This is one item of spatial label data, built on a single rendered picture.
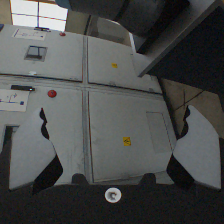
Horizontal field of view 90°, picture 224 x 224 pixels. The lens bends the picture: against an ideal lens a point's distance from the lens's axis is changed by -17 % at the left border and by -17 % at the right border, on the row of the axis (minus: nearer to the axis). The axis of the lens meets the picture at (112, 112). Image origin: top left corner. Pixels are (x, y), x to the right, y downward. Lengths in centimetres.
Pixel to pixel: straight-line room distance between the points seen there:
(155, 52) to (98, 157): 64
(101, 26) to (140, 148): 212
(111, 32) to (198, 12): 230
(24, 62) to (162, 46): 97
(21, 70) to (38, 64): 14
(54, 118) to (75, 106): 16
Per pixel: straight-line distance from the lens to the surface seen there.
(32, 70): 108
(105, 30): 255
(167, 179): 110
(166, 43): 39
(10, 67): 114
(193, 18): 36
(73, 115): 87
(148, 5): 40
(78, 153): 80
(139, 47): 45
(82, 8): 40
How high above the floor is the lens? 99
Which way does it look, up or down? 22 degrees down
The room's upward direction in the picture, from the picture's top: 86 degrees counter-clockwise
